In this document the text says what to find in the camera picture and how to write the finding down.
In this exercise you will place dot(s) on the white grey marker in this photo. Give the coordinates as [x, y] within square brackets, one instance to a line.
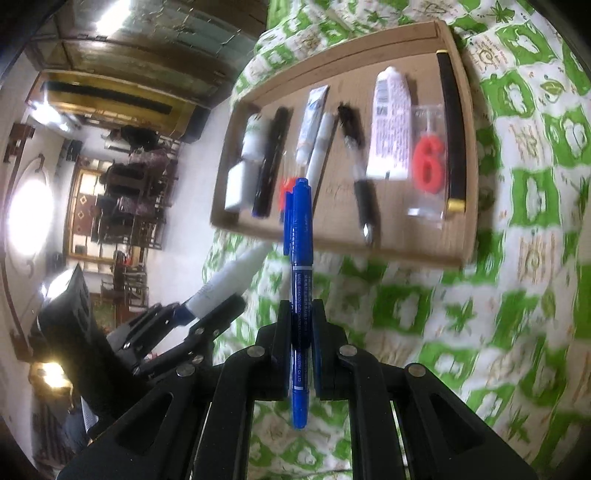
[320, 151]

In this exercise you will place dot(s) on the black stick gold end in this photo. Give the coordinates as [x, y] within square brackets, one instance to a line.
[455, 131]

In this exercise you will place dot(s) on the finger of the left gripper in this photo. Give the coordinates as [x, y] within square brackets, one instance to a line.
[146, 330]
[197, 347]

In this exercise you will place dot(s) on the red cap clear pen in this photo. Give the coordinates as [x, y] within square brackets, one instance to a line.
[286, 187]

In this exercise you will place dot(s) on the white pill bottle green label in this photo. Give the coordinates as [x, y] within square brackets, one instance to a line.
[254, 140]

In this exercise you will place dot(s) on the brown cardboard tray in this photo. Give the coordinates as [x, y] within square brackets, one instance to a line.
[350, 70]

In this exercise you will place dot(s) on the white blue ointment tube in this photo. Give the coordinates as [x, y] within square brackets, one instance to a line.
[310, 123]

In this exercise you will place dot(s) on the white usb charger plug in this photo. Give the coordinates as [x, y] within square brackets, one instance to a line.
[241, 186]

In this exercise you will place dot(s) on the seated people at table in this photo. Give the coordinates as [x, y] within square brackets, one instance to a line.
[137, 192]

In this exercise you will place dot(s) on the black marker blue end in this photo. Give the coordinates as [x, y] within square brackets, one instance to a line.
[263, 198]

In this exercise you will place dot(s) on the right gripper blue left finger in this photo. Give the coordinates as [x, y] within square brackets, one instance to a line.
[271, 376]

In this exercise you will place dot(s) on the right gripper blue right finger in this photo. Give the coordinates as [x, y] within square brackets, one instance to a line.
[331, 373]

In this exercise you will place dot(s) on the wooden glass door cabinet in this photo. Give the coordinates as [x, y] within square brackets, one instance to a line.
[162, 65]

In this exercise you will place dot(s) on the red number candle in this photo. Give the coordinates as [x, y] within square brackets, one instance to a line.
[428, 163]

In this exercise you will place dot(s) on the white spray bottle red label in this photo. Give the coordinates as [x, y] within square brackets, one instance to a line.
[234, 278]

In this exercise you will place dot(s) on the blue marker pen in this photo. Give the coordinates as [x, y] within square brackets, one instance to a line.
[297, 245]

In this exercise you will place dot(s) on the green white patterned cloth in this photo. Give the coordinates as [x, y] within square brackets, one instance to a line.
[510, 333]

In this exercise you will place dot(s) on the black clear gel pen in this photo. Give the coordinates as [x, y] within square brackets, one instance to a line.
[363, 187]

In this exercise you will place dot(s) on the pink rose hand cream tube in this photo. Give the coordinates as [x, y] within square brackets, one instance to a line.
[391, 131]

